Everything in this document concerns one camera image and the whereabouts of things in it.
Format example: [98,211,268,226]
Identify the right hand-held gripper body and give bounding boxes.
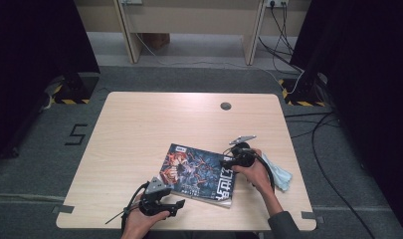
[228,134,258,169]

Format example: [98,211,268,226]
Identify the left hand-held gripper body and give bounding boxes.
[138,176,177,217]

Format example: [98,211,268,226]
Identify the dark blue illustrated magazine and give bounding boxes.
[158,142,239,209]

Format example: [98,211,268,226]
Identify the light blue cleaning cloth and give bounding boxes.
[261,152,294,193]

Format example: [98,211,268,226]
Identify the person's right hand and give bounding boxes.
[232,148,276,199]

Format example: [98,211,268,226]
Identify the person's left hand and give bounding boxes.
[121,200,171,239]

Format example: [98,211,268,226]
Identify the stand base with striped tape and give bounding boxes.
[44,72,101,106]
[277,74,329,108]

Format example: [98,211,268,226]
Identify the grey tape piece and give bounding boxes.
[301,210,324,224]
[52,204,76,215]

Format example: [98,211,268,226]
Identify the brown cardboard box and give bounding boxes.
[140,33,171,51]

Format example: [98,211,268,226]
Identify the black curtain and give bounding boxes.
[289,0,403,231]
[0,0,101,164]

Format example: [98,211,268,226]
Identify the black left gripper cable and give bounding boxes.
[120,180,151,231]

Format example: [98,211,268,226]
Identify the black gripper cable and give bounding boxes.
[120,180,151,231]
[253,151,277,194]

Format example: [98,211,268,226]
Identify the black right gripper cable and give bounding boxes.
[253,151,277,194]

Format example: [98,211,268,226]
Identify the thin black cable tie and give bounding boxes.
[104,207,131,226]

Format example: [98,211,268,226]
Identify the long black floor cable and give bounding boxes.
[310,113,376,239]

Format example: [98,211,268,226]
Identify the black power cable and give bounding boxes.
[258,3,304,73]
[270,3,296,56]

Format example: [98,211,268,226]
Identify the thin white floor cable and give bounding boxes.
[133,32,305,95]

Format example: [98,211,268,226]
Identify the white wall socket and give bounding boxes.
[265,0,290,9]

